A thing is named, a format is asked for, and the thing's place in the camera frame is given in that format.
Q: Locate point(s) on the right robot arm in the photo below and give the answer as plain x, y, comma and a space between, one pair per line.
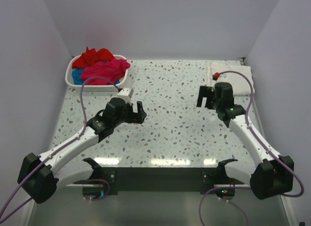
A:
272, 173

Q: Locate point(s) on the magenta t shirt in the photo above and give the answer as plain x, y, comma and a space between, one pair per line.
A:
106, 73

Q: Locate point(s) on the white plastic laundry basket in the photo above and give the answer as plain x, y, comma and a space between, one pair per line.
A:
92, 88

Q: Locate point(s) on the blue t shirt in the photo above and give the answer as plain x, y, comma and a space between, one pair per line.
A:
78, 76

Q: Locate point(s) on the red t shirt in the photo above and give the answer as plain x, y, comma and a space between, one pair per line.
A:
92, 56

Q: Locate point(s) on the white t shirt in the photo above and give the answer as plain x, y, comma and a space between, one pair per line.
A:
239, 84

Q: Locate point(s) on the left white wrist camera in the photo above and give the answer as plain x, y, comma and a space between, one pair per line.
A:
126, 94

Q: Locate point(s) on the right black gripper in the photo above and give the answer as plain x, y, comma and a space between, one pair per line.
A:
205, 91

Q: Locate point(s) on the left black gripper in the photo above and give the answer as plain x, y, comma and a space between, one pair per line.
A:
136, 117

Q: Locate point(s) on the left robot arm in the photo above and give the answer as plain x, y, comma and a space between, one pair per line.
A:
37, 174

